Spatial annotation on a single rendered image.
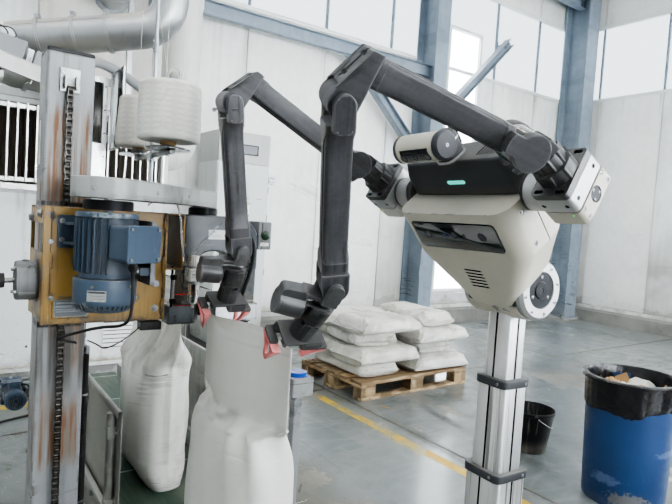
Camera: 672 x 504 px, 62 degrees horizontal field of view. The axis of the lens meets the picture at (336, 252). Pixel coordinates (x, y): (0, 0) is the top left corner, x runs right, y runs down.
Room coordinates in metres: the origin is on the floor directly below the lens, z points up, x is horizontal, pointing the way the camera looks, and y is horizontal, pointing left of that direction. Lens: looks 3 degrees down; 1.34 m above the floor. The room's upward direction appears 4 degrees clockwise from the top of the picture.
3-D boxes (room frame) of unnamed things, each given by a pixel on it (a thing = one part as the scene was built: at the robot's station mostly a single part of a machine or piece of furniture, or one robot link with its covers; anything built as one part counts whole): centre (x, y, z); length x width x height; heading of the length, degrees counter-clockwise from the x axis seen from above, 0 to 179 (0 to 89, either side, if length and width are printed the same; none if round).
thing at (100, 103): (3.78, 1.76, 1.82); 0.51 x 0.27 x 0.71; 35
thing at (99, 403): (2.08, 0.92, 0.54); 1.05 x 0.02 x 0.41; 35
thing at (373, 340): (4.68, -0.22, 0.44); 0.66 x 0.42 x 0.14; 29
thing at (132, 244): (1.37, 0.49, 1.25); 0.10 x 0.08 x 0.12; 150
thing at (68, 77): (1.52, 0.74, 1.68); 0.05 x 0.03 x 0.06; 125
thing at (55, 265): (1.64, 0.70, 1.18); 0.34 x 0.25 x 0.31; 125
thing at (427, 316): (5.09, -0.74, 0.56); 0.67 x 0.43 x 0.15; 35
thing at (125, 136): (1.73, 0.62, 1.61); 0.15 x 0.14 x 0.17; 35
